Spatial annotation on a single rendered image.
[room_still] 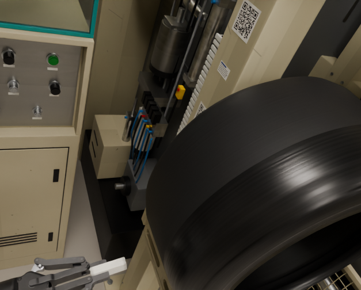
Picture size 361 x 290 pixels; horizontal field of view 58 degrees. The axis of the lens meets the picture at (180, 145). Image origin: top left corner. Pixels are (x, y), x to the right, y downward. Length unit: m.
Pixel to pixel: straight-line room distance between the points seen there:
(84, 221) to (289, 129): 1.66
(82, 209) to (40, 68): 1.20
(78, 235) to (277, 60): 1.55
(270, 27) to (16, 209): 1.19
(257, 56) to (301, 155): 0.31
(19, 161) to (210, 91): 0.75
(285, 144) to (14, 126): 0.95
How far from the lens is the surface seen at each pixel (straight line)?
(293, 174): 0.53
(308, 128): 0.59
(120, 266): 0.70
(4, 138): 1.22
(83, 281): 0.69
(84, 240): 2.01
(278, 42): 0.79
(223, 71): 0.84
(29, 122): 1.24
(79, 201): 2.16
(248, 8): 0.80
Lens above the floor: 1.72
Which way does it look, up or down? 39 degrees down
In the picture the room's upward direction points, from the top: 23 degrees clockwise
